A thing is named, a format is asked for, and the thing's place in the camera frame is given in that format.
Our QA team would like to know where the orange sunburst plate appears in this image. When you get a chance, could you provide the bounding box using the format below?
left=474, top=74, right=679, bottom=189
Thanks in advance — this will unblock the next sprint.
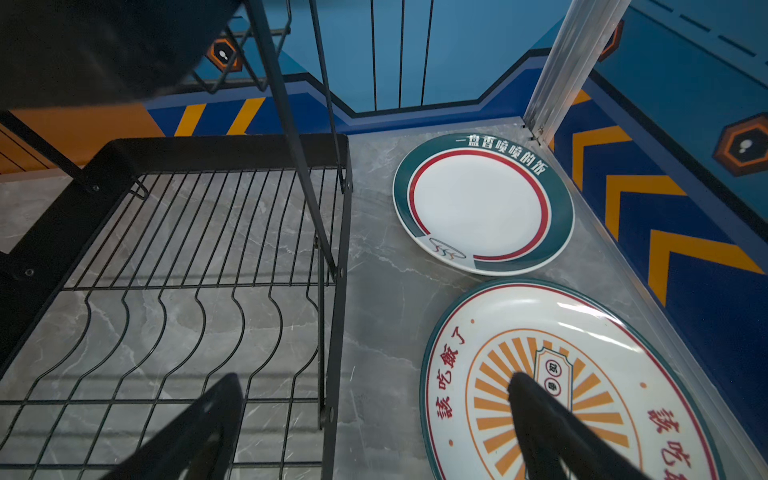
left=420, top=279, right=725, bottom=479

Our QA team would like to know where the aluminium corner post right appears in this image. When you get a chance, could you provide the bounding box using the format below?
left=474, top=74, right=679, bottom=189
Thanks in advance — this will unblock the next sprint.
left=523, top=0, right=630, bottom=145

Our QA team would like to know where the green rimmed white plate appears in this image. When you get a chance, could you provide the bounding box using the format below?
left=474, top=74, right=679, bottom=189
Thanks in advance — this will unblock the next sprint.
left=392, top=132, right=575, bottom=277

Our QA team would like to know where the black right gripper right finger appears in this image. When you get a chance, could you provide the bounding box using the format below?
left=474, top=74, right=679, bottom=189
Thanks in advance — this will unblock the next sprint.
left=507, top=372, right=647, bottom=479

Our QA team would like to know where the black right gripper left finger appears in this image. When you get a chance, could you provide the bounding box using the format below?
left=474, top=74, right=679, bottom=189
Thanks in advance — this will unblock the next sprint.
left=105, top=373, right=244, bottom=479

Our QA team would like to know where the black wire dish rack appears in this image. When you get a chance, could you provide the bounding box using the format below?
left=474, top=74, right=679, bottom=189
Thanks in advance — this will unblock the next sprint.
left=1, top=1, right=352, bottom=479

